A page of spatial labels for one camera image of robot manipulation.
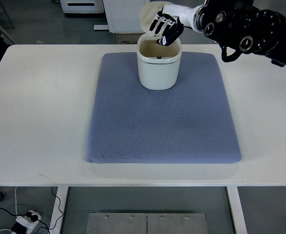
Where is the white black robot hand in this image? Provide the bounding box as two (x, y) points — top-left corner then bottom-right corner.
(149, 4), (206, 46)

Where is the white trash can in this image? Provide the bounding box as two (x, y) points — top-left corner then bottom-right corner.
(136, 1), (182, 90)

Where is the white cabinet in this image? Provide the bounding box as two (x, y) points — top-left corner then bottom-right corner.
(93, 0), (150, 34)

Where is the cardboard box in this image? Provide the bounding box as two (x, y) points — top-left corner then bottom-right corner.
(115, 33), (142, 44)

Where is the blue quilted mat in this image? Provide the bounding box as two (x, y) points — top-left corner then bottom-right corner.
(86, 52), (242, 164)

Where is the white appliance with slot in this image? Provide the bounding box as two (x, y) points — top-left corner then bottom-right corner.
(59, 0), (104, 14)

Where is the right white table leg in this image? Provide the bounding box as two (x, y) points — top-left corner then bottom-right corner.
(227, 186), (248, 234)

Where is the white table leg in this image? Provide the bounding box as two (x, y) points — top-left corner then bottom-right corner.
(49, 186), (69, 234)
(227, 186), (248, 234)

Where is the left white table leg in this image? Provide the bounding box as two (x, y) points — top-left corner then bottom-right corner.
(49, 186), (69, 234)

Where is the metal floor plate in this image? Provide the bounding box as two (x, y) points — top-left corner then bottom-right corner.
(86, 213), (208, 234)

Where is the white power strip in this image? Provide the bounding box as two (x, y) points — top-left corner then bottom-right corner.
(12, 210), (42, 234)

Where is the white cable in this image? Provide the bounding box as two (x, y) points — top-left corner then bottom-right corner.
(0, 187), (19, 234)

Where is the black power cable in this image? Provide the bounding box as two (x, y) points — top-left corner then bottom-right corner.
(0, 187), (64, 234)

